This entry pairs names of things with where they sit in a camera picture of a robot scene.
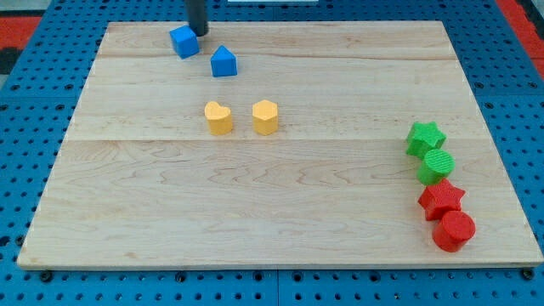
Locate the green cylinder block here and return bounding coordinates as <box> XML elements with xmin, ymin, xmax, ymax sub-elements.
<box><xmin>416</xmin><ymin>149</ymin><xmax>456</xmax><ymax>186</ymax></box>

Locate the yellow heart block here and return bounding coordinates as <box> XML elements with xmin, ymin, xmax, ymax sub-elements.
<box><xmin>204</xmin><ymin>101</ymin><xmax>233</xmax><ymax>135</ymax></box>

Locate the blue triangular prism block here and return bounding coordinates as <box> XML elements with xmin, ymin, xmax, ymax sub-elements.
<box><xmin>210</xmin><ymin>45</ymin><xmax>237</xmax><ymax>77</ymax></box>

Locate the red star block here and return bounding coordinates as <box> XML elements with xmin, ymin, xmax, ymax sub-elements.
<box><xmin>417</xmin><ymin>178</ymin><xmax>466</xmax><ymax>221</ymax></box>

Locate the green star block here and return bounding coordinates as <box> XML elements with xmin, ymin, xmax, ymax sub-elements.
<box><xmin>405</xmin><ymin>122</ymin><xmax>446</xmax><ymax>160</ymax></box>

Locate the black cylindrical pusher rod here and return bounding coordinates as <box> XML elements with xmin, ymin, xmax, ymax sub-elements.
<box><xmin>184</xmin><ymin>0</ymin><xmax>209</xmax><ymax>37</ymax></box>

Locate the blue cube block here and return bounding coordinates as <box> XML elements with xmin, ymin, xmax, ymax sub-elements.
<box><xmin>169</xmin><ymin>25</ymin><xmax>200</xmax><ymax>59</ymax></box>

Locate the yellow hexagon block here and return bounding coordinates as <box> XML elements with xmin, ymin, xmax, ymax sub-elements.
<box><xmin>252</xmin><ymin>99</ymin><xmax>279</xmax><ymax>135</ymax></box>

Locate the light wooden board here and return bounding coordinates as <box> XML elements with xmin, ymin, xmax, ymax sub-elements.
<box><xmin>17</xmin><ymin>21</ymin><xmax>543</xmax><ymax>270</ymax></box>

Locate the red cylinder block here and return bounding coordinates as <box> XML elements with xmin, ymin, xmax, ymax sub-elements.
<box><xmin>432</xmin><ymin>211</ymin><xmax>476</xmax><ymax>252</ymax></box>

